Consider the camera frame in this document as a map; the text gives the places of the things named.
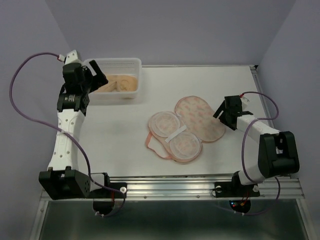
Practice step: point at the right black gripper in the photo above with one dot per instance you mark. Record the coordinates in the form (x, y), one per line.
(222, 119)

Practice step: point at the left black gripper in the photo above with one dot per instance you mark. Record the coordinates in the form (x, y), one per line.
(101, 77)

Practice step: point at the floral orange laundry bag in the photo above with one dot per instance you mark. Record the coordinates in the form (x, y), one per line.
(179, 135)

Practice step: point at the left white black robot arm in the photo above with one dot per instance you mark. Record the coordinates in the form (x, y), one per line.
(62, 179)

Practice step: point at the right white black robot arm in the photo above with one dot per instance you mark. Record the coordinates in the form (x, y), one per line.
(253, 127)

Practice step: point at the white perforated plastic basket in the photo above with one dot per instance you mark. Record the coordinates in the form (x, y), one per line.
(128, 66)

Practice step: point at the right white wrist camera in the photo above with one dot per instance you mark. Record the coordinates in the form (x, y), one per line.
(244, 102)

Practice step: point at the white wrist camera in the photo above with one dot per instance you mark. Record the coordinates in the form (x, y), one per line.
(244, 102)
(71, 57)

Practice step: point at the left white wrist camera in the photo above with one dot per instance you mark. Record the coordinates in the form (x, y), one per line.
(71, 57)

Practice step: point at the aluminium right side rail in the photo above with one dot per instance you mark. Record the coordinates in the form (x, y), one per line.
(268, 117)

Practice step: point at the aluminium rail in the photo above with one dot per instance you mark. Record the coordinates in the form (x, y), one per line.
(268, 117)
(200, 188)

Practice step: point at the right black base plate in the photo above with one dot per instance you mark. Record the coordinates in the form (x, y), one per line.
(234, 189)

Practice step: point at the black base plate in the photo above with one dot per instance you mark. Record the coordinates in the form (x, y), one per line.
(120, 192)
(234, 189)

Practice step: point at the aluminium front rail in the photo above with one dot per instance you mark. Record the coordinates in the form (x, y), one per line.
(200, 188)

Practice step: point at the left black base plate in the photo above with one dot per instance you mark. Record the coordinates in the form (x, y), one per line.
(120, 192)

